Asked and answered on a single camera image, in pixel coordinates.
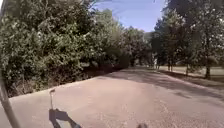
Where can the bare earth verge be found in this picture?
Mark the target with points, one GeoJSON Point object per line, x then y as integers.
{"type": "Point", "coordinates": [200, 80]}

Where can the row of trees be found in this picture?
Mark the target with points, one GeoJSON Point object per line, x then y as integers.
{"type": "Point", "coordinates": [196, 30]}

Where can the grey asphalt road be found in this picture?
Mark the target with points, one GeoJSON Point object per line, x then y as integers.
{"type": "Point", "coordinates": [126, 100]}

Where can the pale green grass lawn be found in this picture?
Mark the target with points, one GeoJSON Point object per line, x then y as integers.
{"type": "Point", "coordinates": [196, 70]}

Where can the dense trees and bushes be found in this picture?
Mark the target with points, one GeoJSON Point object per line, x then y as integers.
{"type": "Point", "coordinates": [56, 43]}

